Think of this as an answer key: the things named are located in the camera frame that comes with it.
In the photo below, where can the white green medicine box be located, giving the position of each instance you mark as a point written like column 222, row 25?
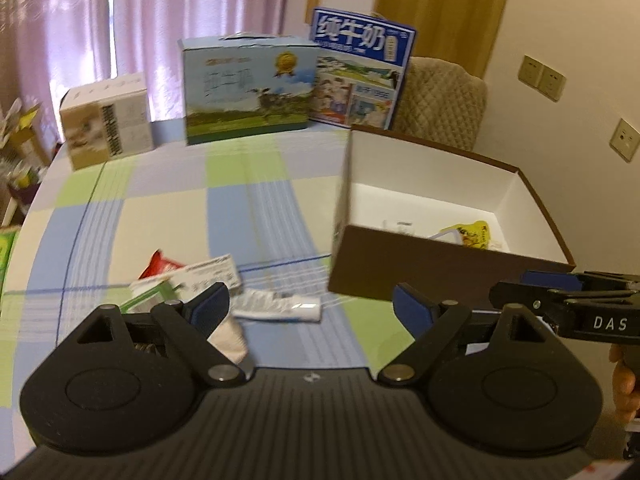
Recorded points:
column 182, row 284

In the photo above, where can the red candy packet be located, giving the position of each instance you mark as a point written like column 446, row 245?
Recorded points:
column 159, row 264

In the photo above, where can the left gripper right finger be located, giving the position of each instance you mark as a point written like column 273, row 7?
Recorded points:
column 433, row 327

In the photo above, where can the yellow snack packet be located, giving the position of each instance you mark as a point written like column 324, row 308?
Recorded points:
column 471, row 235

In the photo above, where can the green cow milk box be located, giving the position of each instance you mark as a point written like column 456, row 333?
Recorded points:
column 245, row 85

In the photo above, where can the beige wall socket right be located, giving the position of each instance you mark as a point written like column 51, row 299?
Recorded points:
column 551, row 84

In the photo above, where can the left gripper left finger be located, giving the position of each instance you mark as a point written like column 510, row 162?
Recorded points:
column 186, row 327

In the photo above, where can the white ointment tube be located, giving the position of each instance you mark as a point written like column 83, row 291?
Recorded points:
column 263, row 305

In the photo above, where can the single beige wall socket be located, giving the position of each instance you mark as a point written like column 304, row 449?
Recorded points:
column 625, row 140

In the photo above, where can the brown white cardboard box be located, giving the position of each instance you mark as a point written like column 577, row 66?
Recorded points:
column 398, row 191

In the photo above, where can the blue milk carton box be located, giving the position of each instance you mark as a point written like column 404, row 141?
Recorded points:
column 360, row 68

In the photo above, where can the pink curtain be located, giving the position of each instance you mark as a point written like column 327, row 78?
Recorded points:
column 51, row 46

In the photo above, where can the person's right hand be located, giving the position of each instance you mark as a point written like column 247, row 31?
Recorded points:
column 624, row 387

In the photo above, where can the quilted beige chair cover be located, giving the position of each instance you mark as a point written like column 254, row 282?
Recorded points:
column 441, row 102

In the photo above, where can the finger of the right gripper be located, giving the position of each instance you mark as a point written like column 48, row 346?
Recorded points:
column 556, row 301
column 581, row 280

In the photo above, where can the beige wall socket left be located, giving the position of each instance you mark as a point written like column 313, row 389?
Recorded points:
column 530, row 71

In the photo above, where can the small white carton box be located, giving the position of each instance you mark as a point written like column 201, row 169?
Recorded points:
column 106, row 120

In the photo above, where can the yellow brown curtain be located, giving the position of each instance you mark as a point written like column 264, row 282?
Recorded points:
column 462, row 32

